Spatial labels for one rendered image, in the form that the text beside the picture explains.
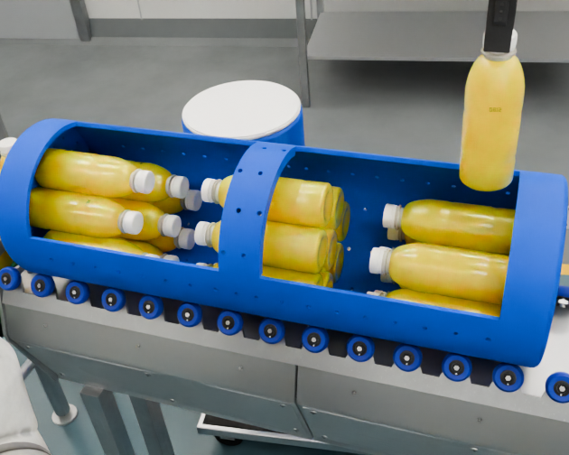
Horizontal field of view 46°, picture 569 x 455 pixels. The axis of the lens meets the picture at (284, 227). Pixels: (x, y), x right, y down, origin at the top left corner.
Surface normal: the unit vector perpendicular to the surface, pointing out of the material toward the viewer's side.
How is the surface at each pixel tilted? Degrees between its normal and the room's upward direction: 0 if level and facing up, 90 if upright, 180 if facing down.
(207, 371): 70
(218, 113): 0
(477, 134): 91
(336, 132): 0
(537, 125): 0
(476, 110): 91
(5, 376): 64
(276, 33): 76
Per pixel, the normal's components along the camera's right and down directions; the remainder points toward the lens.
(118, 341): -0.32, 0.31
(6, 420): 0.89, 0.02
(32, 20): -0.19, 0.62
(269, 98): -0.07, -0.78
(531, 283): -0.30, 0.06
